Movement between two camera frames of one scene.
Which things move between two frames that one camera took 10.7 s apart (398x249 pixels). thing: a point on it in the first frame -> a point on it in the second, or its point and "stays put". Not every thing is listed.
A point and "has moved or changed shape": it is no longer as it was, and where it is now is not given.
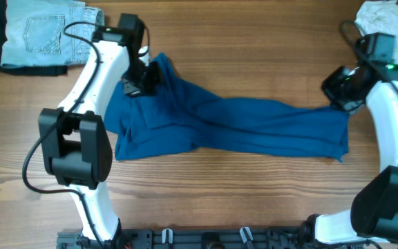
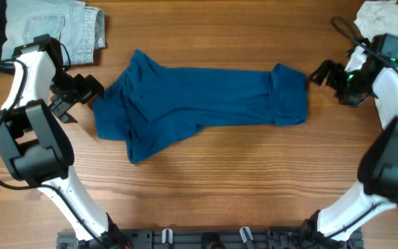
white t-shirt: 391,17 stays put
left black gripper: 149,88 -> 89,87
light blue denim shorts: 34,32 stays put
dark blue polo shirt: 176,113 has moved or changed shape
